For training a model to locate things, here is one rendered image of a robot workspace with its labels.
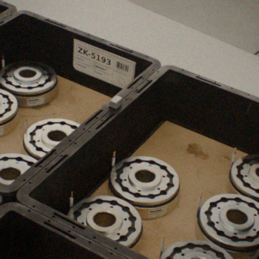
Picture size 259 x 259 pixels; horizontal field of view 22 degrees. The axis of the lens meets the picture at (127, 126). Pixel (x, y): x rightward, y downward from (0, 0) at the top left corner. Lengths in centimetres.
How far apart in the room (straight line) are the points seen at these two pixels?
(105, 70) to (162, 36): 52
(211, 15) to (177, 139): 230
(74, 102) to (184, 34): 58
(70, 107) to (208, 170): 27
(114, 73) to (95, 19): 57
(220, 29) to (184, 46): 163
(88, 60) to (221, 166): 30
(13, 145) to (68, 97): 16
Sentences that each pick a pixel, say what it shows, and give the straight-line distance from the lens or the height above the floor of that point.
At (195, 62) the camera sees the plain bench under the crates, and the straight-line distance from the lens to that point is 155.
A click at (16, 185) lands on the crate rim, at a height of 93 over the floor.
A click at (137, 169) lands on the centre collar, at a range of 95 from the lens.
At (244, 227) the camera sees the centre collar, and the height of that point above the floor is 87.
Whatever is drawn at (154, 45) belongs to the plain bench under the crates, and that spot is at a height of 70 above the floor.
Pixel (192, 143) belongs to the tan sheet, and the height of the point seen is 83.
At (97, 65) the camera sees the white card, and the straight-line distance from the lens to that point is 114.
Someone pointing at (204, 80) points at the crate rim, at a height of 93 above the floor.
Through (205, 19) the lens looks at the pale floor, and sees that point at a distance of 330.
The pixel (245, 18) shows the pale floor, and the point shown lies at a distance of 337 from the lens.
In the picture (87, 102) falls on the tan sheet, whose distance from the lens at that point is 114.
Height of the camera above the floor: 149
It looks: 37 degrees down
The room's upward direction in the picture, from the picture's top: 6 degrees clockwise
